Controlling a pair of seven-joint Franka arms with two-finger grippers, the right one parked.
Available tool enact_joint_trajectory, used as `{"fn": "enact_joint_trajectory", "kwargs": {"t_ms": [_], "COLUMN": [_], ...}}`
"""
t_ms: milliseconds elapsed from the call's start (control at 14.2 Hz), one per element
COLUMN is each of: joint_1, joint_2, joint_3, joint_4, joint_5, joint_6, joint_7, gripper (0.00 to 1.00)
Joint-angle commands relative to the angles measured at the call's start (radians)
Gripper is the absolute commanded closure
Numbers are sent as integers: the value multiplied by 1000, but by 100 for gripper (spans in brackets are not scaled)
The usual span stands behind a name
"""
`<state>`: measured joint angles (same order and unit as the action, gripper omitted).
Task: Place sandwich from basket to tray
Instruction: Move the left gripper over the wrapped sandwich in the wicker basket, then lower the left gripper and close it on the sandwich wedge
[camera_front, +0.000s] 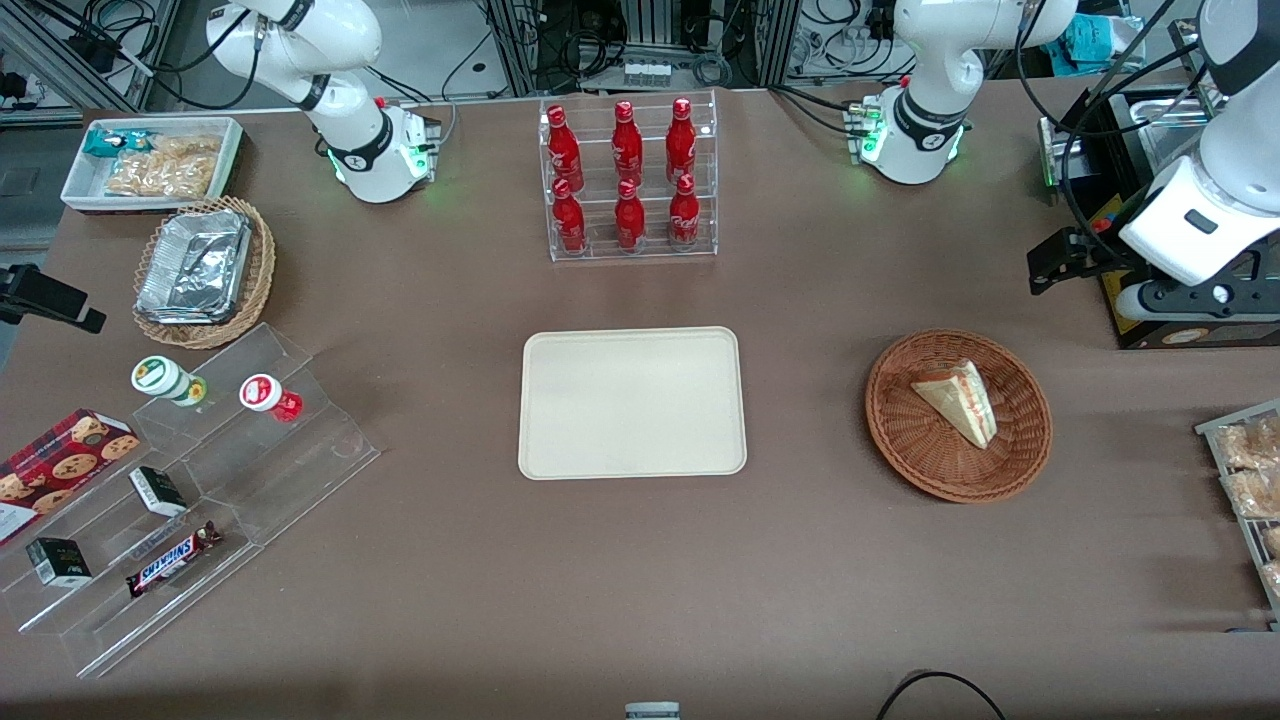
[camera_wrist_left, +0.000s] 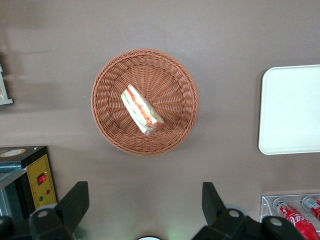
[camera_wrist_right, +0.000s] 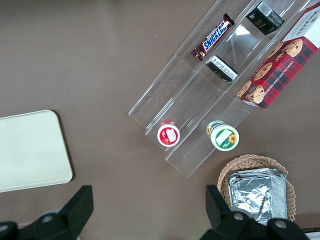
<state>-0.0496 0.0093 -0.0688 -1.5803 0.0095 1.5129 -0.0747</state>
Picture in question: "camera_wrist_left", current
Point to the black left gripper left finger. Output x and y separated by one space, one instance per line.
62 220

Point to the brown round wicker basket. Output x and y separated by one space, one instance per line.
172 82

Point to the grey display shelf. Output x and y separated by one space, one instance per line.
3 96

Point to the red cola bottle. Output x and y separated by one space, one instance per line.
297 221
313 205

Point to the cream plastic tray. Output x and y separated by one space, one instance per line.
290 110

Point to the black appliance with yellow panel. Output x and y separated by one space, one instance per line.
37 170

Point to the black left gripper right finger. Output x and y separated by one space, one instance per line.
222 225

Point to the triangle sandwich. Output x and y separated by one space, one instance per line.
140 107

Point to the clear acrylic bottle rack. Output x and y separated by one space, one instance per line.
266 207

